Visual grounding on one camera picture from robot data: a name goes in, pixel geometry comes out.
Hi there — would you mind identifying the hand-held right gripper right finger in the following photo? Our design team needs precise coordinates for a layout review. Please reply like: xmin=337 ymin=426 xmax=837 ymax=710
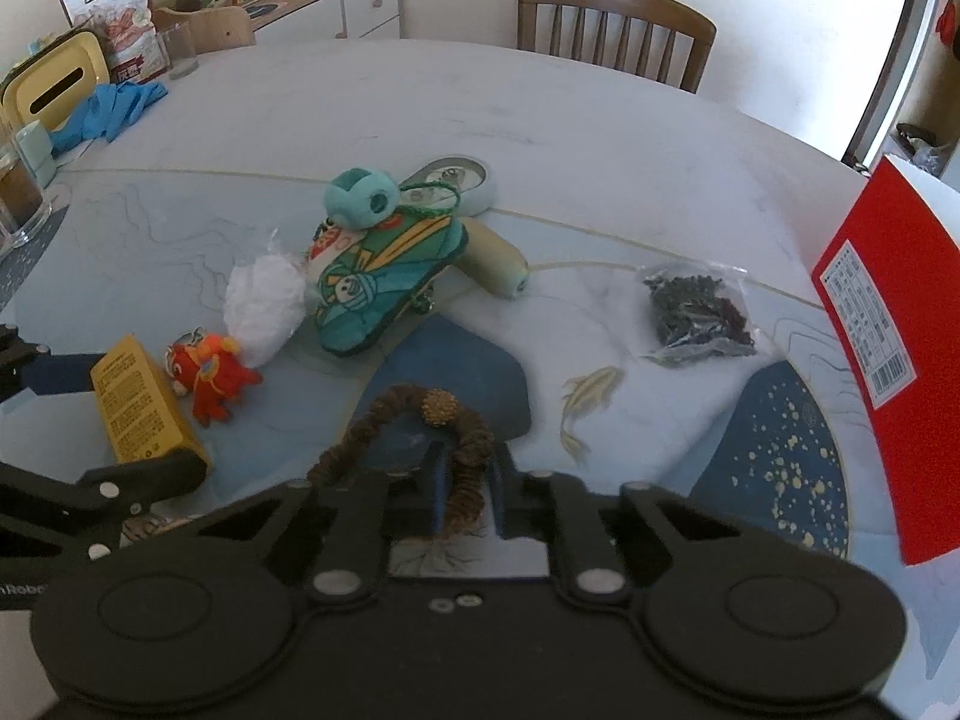
xmin=484 ymin=442 xmax=758 ymax=605

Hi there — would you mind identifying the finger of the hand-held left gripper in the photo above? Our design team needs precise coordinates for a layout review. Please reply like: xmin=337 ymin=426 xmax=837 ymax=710
xmin=0 ymin=450 xmax=209 ymax=565
xmin=0 ymin=325 xmax=102 ymax=404

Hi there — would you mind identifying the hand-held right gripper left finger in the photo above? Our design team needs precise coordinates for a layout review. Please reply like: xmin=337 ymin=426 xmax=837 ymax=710
xmin=191 ymin=442 xmax=455 ymax=605

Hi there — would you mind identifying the yellow cardboard box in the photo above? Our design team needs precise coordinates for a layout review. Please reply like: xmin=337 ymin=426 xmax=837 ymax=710
xmin=90 ymin=334 xmax=212 ymax=467

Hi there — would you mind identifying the brown bead bracelet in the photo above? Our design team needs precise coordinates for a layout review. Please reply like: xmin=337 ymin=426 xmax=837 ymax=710
xmin=307 ymin=384 xmax=497 ymax=541

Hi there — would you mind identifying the red plush keychain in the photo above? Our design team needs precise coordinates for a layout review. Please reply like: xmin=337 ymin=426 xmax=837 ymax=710
xmin=165 ymin=326 xmax=265 ymax=428

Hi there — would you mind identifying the colourful snack packet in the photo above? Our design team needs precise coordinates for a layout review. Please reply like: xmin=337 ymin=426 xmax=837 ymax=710
xmin=304 ymin=206 xmax=470 ymax=357

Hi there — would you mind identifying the red cardboard box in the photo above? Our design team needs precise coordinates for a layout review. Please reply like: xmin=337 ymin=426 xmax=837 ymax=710
xmin=812 ymin=154 xmax=960 ymax=567

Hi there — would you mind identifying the glass jar with brown contents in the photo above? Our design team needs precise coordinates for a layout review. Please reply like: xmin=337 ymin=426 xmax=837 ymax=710
xmin=0 ymin=139 xmax=53 ymax=248

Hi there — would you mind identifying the white plastic bag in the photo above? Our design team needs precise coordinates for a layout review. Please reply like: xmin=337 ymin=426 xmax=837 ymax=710
xmin=223 ymin=229 xmax=308 ymax=368

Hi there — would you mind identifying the blue printed table mat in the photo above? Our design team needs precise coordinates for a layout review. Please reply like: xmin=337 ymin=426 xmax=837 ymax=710
xmin=0 ymin=165 xmax=946 ymax=698

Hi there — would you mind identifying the pale green cup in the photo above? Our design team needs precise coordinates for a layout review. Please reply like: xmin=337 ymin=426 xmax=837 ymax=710
xmin=16 ymin=122 xmax=59 ymax=188

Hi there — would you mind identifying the beige cylinder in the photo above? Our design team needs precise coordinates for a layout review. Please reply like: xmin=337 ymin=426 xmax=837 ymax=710
xmin=450 ymin=216 xmax=530 ymax=299

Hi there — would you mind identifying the blue cloth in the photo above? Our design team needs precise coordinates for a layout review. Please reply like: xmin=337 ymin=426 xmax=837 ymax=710
xmin=49 ymin=81 xmax=170 ymax=158

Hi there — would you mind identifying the bag of dark dried goods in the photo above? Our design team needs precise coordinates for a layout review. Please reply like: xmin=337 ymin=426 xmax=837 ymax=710
xmin=637 ymin=262 xmax=758 ymax=368

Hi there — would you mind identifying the yellow tissue box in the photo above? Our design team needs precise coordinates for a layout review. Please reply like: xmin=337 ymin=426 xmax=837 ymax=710
xmin=0 ymin=28 xmax=113 ymax=136

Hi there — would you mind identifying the clear drinking glass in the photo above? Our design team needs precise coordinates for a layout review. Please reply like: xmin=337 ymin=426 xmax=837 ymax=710
xmin=154 ymin=21 xmax=200 ymax=81

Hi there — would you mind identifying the red and white snack bag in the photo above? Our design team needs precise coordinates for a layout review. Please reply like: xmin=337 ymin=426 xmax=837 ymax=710
xmin=58 ymin=0 xmax=170 ymax=83

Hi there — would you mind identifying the light wooden child chair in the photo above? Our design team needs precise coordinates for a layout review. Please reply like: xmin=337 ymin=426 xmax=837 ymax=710
xmin=154 ymin=4 xmax=256 ymax=53

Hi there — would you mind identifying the brown wooden chair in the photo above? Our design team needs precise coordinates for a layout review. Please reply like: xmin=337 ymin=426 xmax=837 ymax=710
xmin=516 ymin=0 xmax=717 ymax=95

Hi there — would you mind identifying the teal plush ring toy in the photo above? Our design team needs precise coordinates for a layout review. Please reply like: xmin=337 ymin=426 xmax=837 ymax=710
xmin=322 ymin=167 xmax=402 ymax=230

